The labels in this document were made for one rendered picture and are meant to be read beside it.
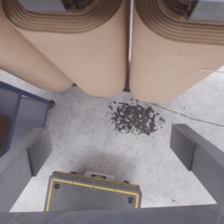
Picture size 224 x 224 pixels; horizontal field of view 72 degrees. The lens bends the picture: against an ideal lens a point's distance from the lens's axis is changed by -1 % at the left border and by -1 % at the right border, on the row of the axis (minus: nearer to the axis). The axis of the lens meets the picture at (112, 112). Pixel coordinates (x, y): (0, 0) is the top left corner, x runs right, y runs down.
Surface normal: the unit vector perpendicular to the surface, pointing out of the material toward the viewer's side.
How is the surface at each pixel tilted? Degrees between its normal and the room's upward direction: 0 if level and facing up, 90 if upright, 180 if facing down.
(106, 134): 0
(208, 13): 90
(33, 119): 0
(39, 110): 0
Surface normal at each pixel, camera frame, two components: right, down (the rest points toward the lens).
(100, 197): -0.09, -0.12
